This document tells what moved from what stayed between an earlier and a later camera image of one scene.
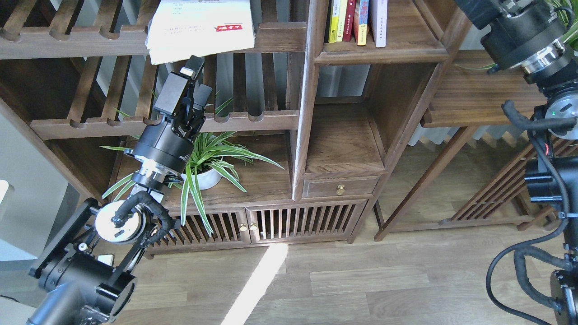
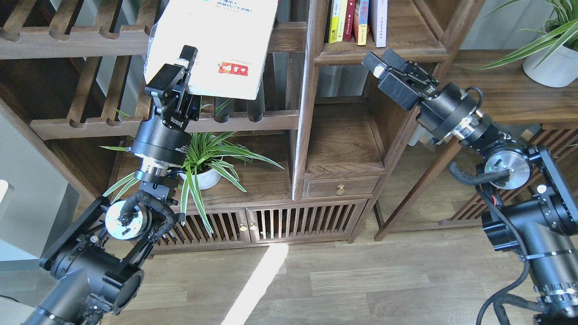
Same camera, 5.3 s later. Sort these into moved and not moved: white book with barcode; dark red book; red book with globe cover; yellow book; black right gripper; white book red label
Moved: white book red label; black right gripper
Not moved: yellow book; red book with globe cover; dark red book; white book with barcode
